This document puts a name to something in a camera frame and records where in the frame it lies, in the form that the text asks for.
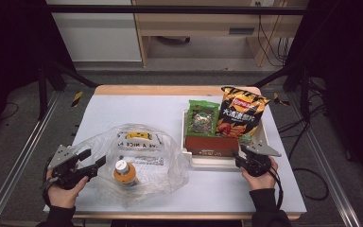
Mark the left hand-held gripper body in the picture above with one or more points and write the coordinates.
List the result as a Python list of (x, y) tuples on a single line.
[(66, 171)]

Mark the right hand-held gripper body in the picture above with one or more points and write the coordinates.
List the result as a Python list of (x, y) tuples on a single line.
[(255, 164)]

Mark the white tray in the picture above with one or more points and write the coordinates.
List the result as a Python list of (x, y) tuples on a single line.
[(214, 162)]

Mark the brown box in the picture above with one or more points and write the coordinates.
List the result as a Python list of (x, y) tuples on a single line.
[(211, 145)]

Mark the orange juice bottle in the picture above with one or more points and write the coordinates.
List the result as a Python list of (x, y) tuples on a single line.
[(124, 175)]

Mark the orange black chip bag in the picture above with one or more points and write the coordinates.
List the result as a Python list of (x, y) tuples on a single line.
[(241, 113)]

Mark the green snack packet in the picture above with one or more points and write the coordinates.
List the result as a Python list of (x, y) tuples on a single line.
[(203, 118)]

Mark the clear plastic bag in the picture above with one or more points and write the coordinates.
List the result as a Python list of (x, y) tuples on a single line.
[(157, 170)]

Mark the person's right hand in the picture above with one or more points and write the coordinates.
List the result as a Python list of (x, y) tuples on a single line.
[(261, 182)]

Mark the person's left hand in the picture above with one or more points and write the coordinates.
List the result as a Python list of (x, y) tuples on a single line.
[(64, 197)]

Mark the yellow black tape piece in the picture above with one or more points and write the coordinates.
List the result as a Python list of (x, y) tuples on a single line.
[(279, 99), (77, 98)]

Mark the white table mat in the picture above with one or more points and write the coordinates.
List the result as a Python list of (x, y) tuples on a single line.
[(138, 110)]

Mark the black stand leg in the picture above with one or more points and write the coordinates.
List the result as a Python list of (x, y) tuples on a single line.
[(296, 78), (63, 71)]

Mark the wooden table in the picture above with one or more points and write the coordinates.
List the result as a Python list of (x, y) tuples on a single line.
[(157, 90)]

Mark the white cabinet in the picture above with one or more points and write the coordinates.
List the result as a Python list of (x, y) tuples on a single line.
[(97, 34)]

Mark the black curtain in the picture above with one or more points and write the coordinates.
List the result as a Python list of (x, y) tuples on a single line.
[(9, 47), (353, 63)]

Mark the wooden desk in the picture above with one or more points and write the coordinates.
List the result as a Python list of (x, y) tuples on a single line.
[(201, 22)]

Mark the black horizontal bar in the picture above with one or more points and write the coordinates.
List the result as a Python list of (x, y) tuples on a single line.
[(170, 9)]

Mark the aluminium rail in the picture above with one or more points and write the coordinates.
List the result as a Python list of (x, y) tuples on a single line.
[(327, 179), (22, 151)]

